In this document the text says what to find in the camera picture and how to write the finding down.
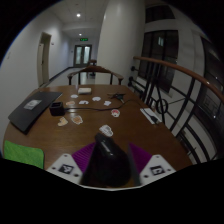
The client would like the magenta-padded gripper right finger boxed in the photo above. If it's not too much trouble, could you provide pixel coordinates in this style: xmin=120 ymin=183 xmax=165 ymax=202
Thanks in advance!
xmin=128 ymin=142 xmax=177 ymax=187

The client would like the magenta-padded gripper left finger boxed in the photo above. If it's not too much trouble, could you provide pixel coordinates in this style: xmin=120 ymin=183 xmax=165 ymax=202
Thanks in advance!
xmin=45 ymin=141 xmax=98 ymax=186

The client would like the black computer mouse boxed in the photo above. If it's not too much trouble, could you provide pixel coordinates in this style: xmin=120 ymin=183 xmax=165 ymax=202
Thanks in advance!
xmin=81 ymin=132 xmax=132 ymax=188

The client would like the green mouse pad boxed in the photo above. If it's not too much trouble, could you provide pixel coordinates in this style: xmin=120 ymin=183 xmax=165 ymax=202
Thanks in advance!
xmin=3 ymin=139 xmax=45 ymax=170

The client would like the flat white device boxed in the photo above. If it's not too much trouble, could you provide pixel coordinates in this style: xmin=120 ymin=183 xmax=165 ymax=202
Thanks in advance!
xmin=139 ymin=107 xmax=163 ymax=125

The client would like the small black box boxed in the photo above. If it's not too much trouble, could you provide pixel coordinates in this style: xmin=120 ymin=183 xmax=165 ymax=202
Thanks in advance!
xmin=49 ymin=101 xmax=65 ymax=117

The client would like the black closed laptop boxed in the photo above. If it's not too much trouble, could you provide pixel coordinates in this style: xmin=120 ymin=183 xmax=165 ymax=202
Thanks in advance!
xmin=7 ymin=90 xmax=64 ymax=134

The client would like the red and white sticker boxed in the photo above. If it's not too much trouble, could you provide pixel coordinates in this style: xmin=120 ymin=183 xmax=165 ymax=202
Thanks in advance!
xmin=110 ymin=108 xmax=121 ymax=118

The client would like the small white box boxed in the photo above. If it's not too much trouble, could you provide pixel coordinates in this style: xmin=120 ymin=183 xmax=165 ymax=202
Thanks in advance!
xmin=77 ymin=87 xmax=93 ymax=95

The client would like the black key bundle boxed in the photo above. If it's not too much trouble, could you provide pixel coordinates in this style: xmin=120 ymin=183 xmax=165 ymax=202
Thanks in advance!
xmin=108 ymin=92 xmax=127 ymax=103

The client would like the black railing with wooden handrail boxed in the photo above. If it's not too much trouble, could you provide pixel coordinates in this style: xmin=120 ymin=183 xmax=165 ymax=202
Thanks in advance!
xmin=128 ymin=55 xmax=224 ymax=164

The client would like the wooden armchair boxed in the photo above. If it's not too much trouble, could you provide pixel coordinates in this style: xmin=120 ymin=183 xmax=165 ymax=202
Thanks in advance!
xmin=67 ymin=65 xmax=125 ymax=86

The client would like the dark wooden chair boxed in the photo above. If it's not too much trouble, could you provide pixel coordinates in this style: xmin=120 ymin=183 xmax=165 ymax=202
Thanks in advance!
xmin=87 ymin=59 xmax=98 ymax=77

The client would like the pale side door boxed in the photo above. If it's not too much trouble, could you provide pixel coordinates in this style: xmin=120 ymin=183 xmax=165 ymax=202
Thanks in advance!
xmin=36 ymin=31 xmax=53 ymax=88

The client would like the glazed double door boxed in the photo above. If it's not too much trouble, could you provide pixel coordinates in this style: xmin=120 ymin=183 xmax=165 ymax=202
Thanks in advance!
xmin=73 ymin=44 xmax=93 ymax=68

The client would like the dark framed window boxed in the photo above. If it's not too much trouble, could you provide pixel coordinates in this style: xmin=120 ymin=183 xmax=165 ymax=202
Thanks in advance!
xmin=138 ymin=30 xmax=179 ymax=93

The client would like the thin black cable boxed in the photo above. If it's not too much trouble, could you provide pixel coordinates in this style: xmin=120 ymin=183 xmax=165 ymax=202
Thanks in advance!
xmin=63 ymin=97 xmax=158 ymax=123

